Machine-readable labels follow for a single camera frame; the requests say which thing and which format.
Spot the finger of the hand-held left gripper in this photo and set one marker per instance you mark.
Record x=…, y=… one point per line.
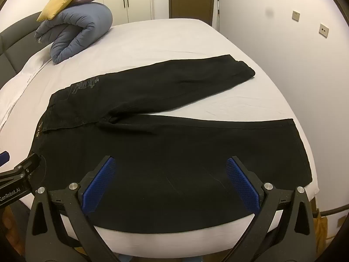
x=4, y=158
x=26, y=166

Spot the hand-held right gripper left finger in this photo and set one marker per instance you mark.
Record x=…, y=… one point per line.
x=99, y=182

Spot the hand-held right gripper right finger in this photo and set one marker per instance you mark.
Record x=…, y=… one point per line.
x=242, y=182

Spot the black pants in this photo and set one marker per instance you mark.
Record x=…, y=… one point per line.
x=163, y=155

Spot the white flat pillow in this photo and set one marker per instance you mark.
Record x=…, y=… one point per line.
x=24, y=82

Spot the grey padded headboard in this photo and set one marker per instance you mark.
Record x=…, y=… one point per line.
x=16, y=38

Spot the rolled blue duvet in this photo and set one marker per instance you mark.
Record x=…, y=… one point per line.
x=81, y=27

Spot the white bed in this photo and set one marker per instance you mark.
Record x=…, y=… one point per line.
x=163, y=41

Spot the yellow cushion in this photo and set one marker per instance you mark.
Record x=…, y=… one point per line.
x=60, y=2

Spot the metal pole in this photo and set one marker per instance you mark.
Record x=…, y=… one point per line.
x=217, y=11

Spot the white wardrobe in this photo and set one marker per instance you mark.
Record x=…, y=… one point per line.
x=136, y=0

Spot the brown door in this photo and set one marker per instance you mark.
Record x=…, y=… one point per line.
x=190, y=0

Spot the beige wall socket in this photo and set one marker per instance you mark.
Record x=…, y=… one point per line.
x=324, y=30

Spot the beige wall switch plate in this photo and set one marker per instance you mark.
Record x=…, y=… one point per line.
x=295, y=15

